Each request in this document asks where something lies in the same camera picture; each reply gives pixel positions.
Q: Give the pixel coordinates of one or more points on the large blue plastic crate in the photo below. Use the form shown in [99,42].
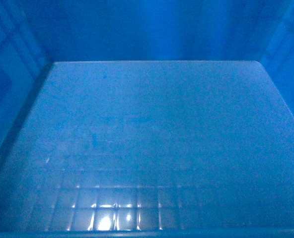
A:
[146,118]

